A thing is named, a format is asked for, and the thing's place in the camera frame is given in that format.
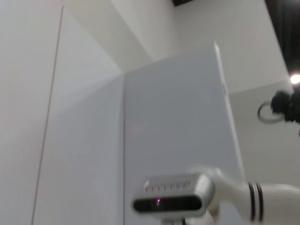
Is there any white partition board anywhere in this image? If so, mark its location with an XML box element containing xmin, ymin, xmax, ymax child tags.
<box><xmin>122</xmin><ymin>40</ymin><xmax>247</xmax><ymax>225</ymax></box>

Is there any black ceiling fixture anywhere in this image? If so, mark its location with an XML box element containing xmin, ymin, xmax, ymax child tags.
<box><xmin>172</xmin><ymin>0</ymin><xmax>195</xmax><ymax>7</ymax></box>

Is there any silver head camera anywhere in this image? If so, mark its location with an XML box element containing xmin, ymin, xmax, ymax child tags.
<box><xmin>130</xmin><ymin>173</ymin><xmax>216</xmax><ymax>218</ymax></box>

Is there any grey cable loop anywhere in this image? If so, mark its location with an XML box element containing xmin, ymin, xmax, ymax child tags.
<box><xmin>257</xmin><ymin>100</ymin><xmax>285</xmax><ymax>124</ymax></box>

